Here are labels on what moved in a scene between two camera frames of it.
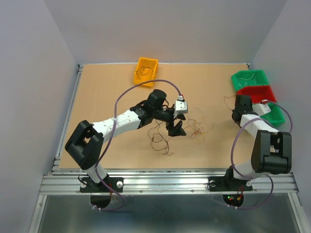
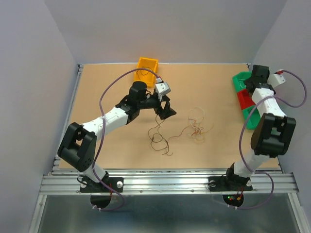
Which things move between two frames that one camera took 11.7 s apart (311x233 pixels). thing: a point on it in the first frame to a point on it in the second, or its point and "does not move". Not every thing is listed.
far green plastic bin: [249, 77] does not move
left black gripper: [177, 129] to [167, 111]
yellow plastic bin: [146, 72] does not move
